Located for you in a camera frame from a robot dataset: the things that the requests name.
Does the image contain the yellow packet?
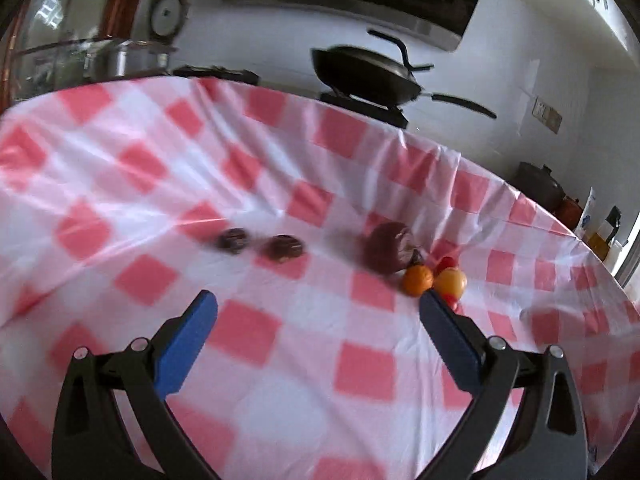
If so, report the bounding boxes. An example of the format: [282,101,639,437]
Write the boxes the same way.
[589,229,612,262]

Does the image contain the black gas stove burner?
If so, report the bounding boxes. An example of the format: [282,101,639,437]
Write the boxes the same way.
[319,90,409,129]

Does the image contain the wall socket plate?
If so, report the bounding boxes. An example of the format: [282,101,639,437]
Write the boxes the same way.
[531,94,564,135]

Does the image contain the stainless steel pot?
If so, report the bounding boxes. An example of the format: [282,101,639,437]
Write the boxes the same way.
[91,39,178,82]

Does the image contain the white carton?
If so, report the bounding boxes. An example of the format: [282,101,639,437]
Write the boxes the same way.
[579,186,599,242]

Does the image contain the red white checkered tablecloth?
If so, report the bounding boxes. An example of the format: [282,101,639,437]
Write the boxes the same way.
[0,76,640,480]

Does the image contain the dark clay pot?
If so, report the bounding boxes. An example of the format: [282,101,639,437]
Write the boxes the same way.
[516,160,567,212]

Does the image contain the large dark red apple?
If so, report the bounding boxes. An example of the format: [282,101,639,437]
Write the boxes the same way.
[361,221,422,275]

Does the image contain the small orange tangerine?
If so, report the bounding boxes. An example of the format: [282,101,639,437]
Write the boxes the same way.
[402,264,435,297]

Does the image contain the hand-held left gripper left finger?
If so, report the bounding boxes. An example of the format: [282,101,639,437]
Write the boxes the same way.
[50,289,221,480]

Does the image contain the black wok with handle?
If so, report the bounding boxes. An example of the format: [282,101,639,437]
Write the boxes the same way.
[310,29,498,121]

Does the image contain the round grey wall appliance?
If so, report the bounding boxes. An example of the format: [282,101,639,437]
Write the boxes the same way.
[149,0,189,42]

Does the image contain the dark round mangosteen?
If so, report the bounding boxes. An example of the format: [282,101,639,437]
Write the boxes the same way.
[216,227,249,255]

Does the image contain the yellow round fruit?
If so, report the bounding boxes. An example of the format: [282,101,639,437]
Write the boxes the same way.
[432,268,469,297]

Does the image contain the brown wooden frame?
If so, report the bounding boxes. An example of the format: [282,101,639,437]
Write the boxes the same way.
[97,0,153,46]

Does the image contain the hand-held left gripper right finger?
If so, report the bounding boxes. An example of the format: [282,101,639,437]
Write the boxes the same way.
[419,289,588,480]

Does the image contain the red pot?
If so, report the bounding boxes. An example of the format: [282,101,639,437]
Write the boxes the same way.
[556,196,584,227]

